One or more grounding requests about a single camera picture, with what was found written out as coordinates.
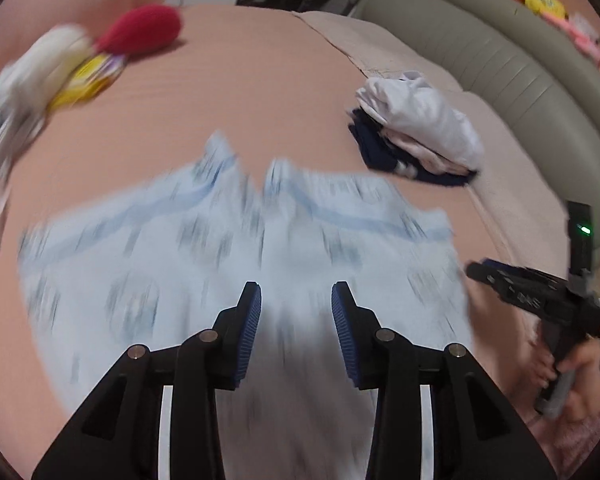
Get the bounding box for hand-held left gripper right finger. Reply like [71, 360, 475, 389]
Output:
[331, 281, 555, 480]

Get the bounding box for person's right forearm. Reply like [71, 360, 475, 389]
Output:
[525, 400, 600, 480]

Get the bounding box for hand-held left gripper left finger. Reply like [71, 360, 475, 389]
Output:
[31, 281, 262, 480]

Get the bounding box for grey padded headboard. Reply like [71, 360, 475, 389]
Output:
[352, 0, 600, 266]

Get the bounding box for white plush toy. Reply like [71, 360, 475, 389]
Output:
[10, 24, 98, 91]

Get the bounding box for pale pink folded garment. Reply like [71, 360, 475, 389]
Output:
[380, 127, 473, 176]

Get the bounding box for white cat plush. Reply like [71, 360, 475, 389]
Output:
[565, 12, 593, 36]

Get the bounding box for pale grey garment with ribbons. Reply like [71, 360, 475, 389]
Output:
[0, 67, 51, 291]

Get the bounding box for person's right hand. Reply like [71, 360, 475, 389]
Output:
[532, 337, 600, 428]

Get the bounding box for yellow sponge plush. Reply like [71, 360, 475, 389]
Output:
[524, 0, 566, 18]

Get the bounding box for light blue printed pyjama pants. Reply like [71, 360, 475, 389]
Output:
[17, 130, 478, 480]

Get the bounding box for red plush toy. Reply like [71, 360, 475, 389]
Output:
[96, 4, 183, 56]

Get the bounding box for yellow wipes packet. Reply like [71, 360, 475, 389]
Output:
[47, 52, 126, 111]

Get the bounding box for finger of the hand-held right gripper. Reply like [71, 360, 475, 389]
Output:
[466, 259, 537, 307]

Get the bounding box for beige pillow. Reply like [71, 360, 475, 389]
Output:
[297, 10, 581, 311]

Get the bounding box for pink round bed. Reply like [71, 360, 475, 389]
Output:
[0, 2, 571, 480]

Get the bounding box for white folded garment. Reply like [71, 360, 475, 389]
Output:
[355, 72, 485, 168]

